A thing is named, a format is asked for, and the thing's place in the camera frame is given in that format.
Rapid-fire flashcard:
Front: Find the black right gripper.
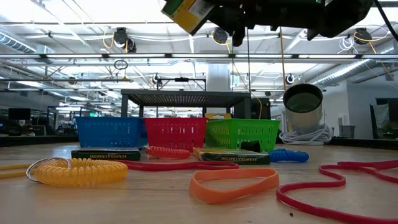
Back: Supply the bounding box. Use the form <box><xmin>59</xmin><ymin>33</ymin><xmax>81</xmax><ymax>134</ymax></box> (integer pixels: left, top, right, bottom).
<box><xmin>206</xmin><ymin>0</ymin><xmax>312</xmax><ymax>47</ymax></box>

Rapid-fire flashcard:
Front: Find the Crayola crayon box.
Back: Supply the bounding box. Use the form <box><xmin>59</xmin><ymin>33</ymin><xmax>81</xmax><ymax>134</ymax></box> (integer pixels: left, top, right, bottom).
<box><xmin>204</xmin><ymin>113</ymin><xmax>233</xmax><ymax>121</ymax></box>
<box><xmin>160</xmin><ymin>0</ymin><xmax>215</xmax><ymax>35</ymax></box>
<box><xmin>192</xmin><ymin>147</ymin><xmax>271</xmax><ymax>166</ymax></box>
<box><xmin>70</xmin><ymin>147</ymin><xmax>142</xmax><ymax>162</ymax></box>

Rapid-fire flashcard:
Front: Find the blue coil keychain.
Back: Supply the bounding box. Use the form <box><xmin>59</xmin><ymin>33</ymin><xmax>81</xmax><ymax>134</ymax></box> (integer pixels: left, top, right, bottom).
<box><xmin>269</xmin><ymin>148</ymin><xmax>310</xmax><ymax>164</ymax></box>

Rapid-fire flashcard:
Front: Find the orange coil keychain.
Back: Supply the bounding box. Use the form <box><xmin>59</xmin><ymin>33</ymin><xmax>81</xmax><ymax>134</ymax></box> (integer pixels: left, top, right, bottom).
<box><xmin>144</xmin><ymin>146</ymin><xmax>192</xmax><ymax>161</ymax></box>

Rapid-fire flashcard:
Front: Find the blue plastic basket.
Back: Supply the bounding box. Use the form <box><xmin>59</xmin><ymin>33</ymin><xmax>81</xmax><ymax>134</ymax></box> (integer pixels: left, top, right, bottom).
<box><xmin>75</xmin><ymin>116</ymin><xmax>147</xmax><ymax>149</ymax></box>

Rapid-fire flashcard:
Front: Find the wide orange rubber band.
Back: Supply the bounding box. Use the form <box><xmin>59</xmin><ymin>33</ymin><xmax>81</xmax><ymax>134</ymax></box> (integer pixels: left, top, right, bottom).
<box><xmin>189</xmin><ymin>169</ymin><xmax>280</xmax><ymax>206</ymax></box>

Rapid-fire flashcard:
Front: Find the long red rubber band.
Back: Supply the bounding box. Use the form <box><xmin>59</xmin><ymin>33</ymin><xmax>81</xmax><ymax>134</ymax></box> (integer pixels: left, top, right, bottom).
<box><xmin>275</xmin><ymin>160</ymin><xmax>398</xmax><ymax>224</ymax></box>

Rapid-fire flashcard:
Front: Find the yellow coil keychain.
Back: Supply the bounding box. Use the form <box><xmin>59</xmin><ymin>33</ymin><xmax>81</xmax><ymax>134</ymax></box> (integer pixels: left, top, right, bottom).
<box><xmin>25</xmin><ymin>157</ymin><xmax>129</xmax><ymax>188</ymax></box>

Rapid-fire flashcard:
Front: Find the thin yellow rubber band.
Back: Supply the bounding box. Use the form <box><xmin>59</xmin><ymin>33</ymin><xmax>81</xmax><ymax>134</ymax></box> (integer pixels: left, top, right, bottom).
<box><xmin>0</xmin><ymin>164</ymin><xmax>32</xmax><ymax>180</ymax></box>

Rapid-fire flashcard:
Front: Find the long ceiling light bar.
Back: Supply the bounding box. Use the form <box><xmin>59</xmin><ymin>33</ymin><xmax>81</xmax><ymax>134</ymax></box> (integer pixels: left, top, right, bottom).
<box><xmin>0</xmin><ymin>53</ymin><xmax>398</xmax><ymax>60</ymax></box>

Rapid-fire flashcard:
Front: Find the thin black background rig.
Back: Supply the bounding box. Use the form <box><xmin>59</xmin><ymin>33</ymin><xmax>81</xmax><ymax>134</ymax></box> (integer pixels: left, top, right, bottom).
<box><xmin>157</xmin><ymin>77</ymin><xmax>207</xmax><ymax>118</ymax></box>

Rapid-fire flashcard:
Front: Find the grey perforated metal riser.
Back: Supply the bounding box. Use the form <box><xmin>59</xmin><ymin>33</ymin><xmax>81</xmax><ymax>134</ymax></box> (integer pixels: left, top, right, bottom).
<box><xmin>120</xmin><ymin>89</ymin><xmax>251</xmax><ymax>119</ymax></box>

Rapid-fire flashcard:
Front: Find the green plastic basket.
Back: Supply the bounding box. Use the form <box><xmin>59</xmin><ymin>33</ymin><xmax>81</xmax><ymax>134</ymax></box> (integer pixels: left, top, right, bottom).
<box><xmin>205</xmin><ymin>118</ymin><xmax>280</xmax><ymax>152</ymax></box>

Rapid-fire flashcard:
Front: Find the white cylinder with dark lens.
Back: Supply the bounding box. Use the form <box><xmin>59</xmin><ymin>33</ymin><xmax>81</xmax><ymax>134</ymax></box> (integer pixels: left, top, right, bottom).
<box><xmin>282</xmin><ymin>83</ymin><xmax>324</xmax><ymax>133</ymax></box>

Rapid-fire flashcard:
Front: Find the red plastic basket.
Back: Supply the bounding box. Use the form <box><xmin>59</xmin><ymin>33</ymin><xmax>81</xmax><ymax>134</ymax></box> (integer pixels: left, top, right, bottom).
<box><xmin>144</xmin><ymin>117</ymin><xmax>208</xmax><ymax>152</ymax></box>

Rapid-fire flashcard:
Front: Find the grey trash bin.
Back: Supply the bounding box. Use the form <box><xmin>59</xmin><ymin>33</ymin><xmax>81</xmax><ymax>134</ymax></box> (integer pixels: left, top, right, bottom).
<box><xmin>340</xmin><ymin>125</ymin><xmax>356</xmax><ymax>140</ymax></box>

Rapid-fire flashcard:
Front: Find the black monitor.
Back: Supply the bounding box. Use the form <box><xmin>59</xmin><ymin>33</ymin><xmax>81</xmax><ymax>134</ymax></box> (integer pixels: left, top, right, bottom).
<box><xmin>8</xmin><ymin>108</ymin><xmax>32</xmax><ymax>121</ymax></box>

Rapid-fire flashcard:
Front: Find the black ceiling cable reel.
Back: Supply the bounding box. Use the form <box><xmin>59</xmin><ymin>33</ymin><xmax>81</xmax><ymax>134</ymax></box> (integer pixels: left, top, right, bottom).
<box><xmin>211</xmin><ymin>27</ymin><xmax>229</xmax><ymax>45</ymax></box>
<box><xmin>353</xmin><ymin>27</ymin><xmax>373</xmax><ymax>45</ymax></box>
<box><xmin>112</xmin><ymin>27</ymin><xmax>137</xmax><ymax>54</ymax></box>

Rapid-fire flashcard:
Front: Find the black hanging cable with plug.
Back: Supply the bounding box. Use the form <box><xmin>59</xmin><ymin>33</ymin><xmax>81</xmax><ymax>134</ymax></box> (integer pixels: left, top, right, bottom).
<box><xmin>246</xmin><ymin>27</ymin><xmax>251</xmax><ymax>94</ymax></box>

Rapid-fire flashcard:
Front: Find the yellow hanging cable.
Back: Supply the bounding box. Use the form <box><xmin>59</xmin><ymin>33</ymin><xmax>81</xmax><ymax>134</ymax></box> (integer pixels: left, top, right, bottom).
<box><xmin>279</xmin><ymin>26</ymin><xmax>286</xmax><ymax>93</ymax></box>

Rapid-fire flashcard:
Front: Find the white coiled ceiling cable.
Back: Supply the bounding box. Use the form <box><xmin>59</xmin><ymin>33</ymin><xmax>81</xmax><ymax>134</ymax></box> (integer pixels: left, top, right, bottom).
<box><xmin>338</xmin><ymin>35</ymin><xmax>356</xmax><ymax>54</ymax></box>

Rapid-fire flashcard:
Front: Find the silver ceiling air duct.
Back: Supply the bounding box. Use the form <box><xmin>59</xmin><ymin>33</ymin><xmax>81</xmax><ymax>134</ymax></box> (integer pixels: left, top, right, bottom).
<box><xmin>0</xmin><ymin>30</ymin><xmax>55</xmax><ymax>65</ymax></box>
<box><xmin>310</xmin><ymin>58</ymin><xmax>398</xmax><ymax>88</ymax></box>

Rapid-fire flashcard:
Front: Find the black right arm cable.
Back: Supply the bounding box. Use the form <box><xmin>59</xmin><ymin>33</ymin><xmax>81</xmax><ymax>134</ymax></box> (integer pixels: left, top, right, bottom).
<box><xmin>373</xmin><ymin>0</ymin><xmax>398</xmax><ymax>43</ymax></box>

